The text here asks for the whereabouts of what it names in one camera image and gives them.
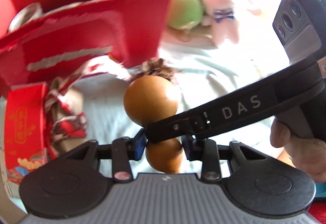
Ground beige box with patterned ribbon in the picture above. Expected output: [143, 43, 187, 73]
[45, 62, 101, 158]

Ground small red gift box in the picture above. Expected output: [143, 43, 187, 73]
[4, 83, 49, 184]

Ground brown pine cone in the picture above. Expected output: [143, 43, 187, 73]
[131, 58, 178, 84]

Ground brown gourd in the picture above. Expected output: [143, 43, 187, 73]
[123, 75, 183, 174]

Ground clear printed tape roll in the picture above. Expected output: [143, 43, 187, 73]
[7, 2, 43, 33]

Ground person's hand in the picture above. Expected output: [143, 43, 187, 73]
[270, 119, 325, 183]

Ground pink plush toy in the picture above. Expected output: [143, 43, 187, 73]
[201, 0, 239, 47]

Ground green plush ball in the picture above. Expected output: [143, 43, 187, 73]
[167, 0, 203, 31]

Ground red cardboard box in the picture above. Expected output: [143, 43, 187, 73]
[1, 0, 171, 96]

